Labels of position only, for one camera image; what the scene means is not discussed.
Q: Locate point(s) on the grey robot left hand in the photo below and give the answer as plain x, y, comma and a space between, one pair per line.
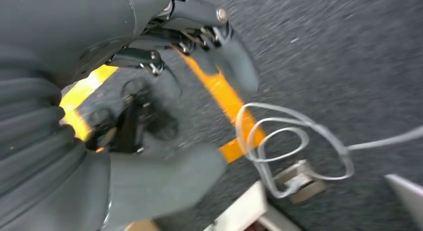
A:
82, 24

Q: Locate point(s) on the black wheeled base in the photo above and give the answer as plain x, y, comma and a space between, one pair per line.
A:
132, 123

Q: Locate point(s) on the white furniture foot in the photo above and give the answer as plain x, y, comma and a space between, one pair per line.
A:
244, 209

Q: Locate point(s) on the metal floor fitting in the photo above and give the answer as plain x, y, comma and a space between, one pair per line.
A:
304, 186

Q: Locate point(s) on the pale grey panel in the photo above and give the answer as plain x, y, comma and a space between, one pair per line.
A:
406, 196

